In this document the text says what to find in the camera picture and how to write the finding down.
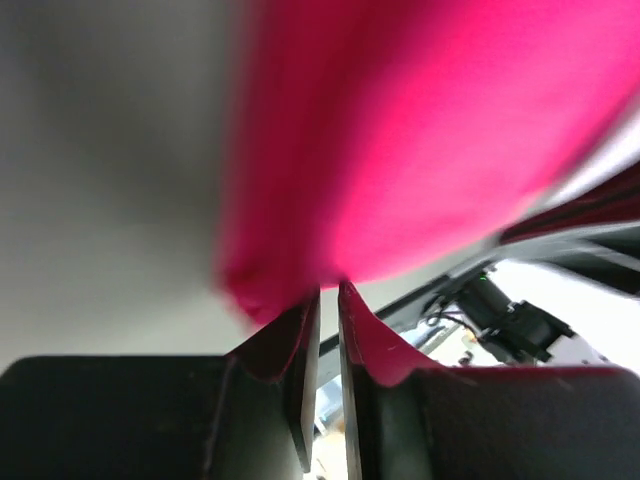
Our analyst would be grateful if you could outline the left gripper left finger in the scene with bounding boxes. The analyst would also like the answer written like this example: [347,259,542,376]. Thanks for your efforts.
[222,291,320,479]

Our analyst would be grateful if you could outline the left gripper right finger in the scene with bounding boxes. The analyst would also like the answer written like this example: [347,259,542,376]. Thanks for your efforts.
[338,281,447,479]

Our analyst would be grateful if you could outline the red polo shirt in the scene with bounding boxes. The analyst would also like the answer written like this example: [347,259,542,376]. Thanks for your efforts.
[212,0,640,326]

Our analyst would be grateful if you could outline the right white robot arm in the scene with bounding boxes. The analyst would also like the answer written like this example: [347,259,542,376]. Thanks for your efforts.
[421,267,609,366]

